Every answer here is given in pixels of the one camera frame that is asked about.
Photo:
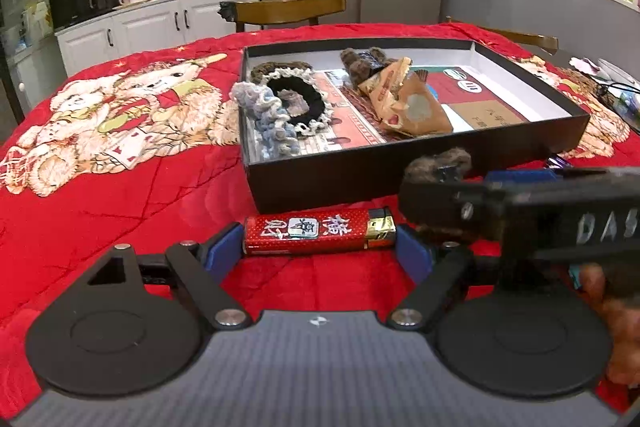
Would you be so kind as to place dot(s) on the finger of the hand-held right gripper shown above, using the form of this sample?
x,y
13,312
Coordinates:
x,y
440,207
520,176

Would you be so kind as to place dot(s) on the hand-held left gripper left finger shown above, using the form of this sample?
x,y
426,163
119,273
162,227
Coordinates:
x,y
225,249

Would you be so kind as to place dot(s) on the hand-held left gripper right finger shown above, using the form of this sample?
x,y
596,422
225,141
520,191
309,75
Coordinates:
x,y
412,254

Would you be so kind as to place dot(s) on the black shallow cardboard box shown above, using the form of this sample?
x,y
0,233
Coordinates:
x,y
380,177

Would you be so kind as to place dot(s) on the red printed lighter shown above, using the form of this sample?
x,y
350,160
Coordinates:
x,y
310,232

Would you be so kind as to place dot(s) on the blue crocheted scrunchie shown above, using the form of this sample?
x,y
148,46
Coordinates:
x,y
272,122

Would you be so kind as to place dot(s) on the black lace-trimmed scrunchie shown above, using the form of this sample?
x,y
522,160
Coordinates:
x,y
295,94

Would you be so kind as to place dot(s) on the brown lace-trimmed scrunchie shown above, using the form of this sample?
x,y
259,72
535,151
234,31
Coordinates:
x,y
280,69

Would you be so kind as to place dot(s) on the person's right hand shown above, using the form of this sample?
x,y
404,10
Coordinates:
x,y
620,322

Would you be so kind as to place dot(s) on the purple candy bar wrapper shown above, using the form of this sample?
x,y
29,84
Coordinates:
x,y
557,163

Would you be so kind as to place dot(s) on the red printed card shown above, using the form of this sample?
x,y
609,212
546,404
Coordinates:
x,y
480,102

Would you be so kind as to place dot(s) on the red printed blanket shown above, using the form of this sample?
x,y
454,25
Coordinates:
x,y
125,187

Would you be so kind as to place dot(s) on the wooden chair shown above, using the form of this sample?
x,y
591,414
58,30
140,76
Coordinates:
x,y
290,9
525,39

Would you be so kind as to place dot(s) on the white kitchen cabinet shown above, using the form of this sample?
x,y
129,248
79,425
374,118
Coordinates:
x,y
150,32

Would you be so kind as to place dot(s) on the black microwave oven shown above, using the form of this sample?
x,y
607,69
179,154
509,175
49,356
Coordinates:
x,y
85,2

